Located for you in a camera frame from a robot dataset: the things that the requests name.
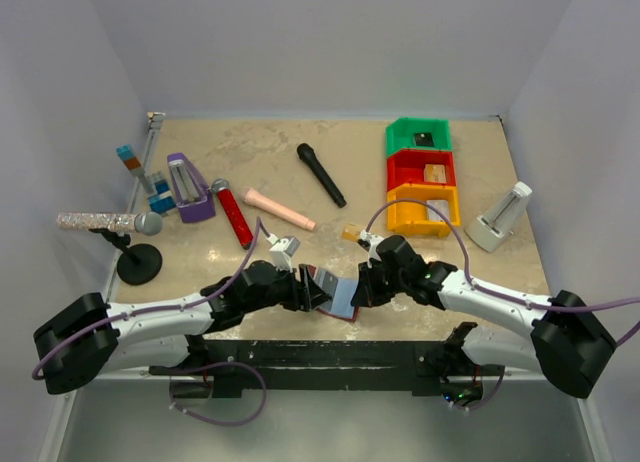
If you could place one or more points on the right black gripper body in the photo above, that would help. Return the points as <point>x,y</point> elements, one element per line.
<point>381,283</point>

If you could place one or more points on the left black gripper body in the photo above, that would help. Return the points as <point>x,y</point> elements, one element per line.
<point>284,292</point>

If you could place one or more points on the red leather card holder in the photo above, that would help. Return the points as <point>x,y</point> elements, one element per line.
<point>341,291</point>

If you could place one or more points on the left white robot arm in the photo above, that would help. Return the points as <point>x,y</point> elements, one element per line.
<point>91,336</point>

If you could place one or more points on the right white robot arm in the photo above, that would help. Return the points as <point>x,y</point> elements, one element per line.
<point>559,337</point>

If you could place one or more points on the grey card in yellow bin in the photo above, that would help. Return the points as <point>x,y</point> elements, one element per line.
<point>438,210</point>

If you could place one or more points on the tan card in red bin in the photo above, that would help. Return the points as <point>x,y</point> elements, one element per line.
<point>435,173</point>

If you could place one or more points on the black card in green bin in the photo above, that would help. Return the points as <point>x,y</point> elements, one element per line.
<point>424,139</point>

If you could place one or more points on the yellow storage bin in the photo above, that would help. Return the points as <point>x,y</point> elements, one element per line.
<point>409,218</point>

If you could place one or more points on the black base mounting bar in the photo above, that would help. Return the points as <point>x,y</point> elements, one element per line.
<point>417,367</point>

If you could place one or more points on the pink microphone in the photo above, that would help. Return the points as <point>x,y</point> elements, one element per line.
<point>256,199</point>

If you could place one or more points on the white metronome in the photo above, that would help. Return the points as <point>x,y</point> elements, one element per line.
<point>490,229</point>

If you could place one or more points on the red storage bin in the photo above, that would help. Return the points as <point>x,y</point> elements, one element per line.
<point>407,166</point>

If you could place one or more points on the purple metronome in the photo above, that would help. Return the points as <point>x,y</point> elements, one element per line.
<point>193,195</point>

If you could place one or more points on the red microphone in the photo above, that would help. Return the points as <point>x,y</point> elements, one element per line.
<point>221,188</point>

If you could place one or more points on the black microphone stand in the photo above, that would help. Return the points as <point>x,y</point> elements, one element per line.
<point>137,264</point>

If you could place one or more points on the glitter silver microphone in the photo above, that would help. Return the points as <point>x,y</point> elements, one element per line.
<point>148,224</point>

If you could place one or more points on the blue toy brick tower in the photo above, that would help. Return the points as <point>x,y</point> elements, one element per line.
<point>155,186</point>

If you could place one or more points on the green storage bin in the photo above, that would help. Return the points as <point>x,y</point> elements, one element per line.
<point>399,134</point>

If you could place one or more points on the black microphone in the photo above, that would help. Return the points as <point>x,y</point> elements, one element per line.
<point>307,155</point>

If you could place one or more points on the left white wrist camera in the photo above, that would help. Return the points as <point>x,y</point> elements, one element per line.
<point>282,251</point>

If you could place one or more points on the left aluminium frame rail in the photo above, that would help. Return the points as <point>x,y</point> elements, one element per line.
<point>145,155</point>

